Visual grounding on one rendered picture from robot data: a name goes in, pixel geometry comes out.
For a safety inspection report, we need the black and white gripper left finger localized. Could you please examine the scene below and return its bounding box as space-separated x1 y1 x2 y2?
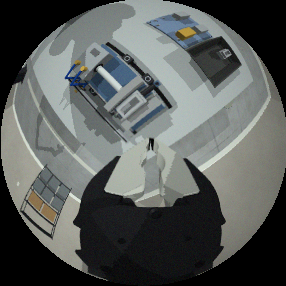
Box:
73 137 151 228

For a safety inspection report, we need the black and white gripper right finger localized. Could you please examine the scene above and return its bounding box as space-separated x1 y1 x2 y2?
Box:
150 137 226 225

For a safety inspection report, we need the yellow rectangular block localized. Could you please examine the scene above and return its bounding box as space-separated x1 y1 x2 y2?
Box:
175 27 196 41

